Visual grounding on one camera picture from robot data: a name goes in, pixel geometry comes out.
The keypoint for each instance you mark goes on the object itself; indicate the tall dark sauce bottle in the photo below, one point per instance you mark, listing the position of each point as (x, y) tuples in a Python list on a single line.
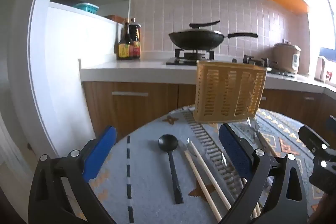
[(125, 48)]

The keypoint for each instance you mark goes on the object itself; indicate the black gas stove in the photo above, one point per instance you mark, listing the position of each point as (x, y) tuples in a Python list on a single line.
[(181, 60)]

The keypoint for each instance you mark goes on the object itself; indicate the orange wall cabinet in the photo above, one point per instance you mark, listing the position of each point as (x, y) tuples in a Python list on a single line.
[(288, 1)]

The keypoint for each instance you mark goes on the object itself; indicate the black plastic spoon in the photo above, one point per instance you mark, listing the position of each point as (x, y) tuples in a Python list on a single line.
[(168, 142)]

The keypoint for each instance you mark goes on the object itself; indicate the white kitchen countertop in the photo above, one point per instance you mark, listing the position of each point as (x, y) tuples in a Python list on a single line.
[(131, 67)]

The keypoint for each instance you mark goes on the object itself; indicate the yellow slotted utensil basket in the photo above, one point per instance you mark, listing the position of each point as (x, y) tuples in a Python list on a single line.
[(210, 82)]

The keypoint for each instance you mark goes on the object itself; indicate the wooden chopstick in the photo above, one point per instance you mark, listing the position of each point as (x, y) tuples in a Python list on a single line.
[(259, 208), (210, 174), (254, 211), (200, 183)]

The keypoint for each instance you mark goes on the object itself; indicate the wide dark sauce bottle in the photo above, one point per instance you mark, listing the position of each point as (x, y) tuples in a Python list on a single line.
[(136, 43)]

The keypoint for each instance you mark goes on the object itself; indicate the window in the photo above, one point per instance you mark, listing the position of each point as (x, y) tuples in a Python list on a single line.
[(324, 16)]

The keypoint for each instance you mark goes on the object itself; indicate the white electric kettle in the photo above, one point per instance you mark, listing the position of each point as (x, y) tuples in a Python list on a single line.
[(320, 69)]

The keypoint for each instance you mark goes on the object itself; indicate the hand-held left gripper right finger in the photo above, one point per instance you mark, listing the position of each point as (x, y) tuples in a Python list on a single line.
[(233, 148)]

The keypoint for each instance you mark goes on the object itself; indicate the teal plastic basket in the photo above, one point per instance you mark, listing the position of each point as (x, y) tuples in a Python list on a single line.
[(86, 7)]

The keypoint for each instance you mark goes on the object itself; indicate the black wok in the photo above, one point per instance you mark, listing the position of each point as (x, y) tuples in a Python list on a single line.
[(197, 40)]

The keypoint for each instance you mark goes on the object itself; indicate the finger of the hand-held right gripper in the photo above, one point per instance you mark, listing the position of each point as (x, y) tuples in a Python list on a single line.
[(331, 123), (312, 136)]

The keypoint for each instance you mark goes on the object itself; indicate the beige rice cooker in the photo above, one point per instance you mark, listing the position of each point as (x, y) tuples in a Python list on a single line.
[(286, 56)]

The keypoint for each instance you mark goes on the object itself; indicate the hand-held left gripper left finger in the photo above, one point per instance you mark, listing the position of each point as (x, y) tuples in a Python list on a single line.
[(99, 153)]

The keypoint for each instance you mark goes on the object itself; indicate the blue patterned tablecloth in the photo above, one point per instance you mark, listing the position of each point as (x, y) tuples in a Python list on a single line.
[(147, 174)]

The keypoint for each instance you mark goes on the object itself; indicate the wooden base cabinet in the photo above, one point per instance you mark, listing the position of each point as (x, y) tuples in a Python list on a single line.
[(126, 113)]

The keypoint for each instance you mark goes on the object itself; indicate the metal spoon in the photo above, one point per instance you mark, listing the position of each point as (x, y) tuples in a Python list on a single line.
[(252, 125), (223, 159), (188, 145)]

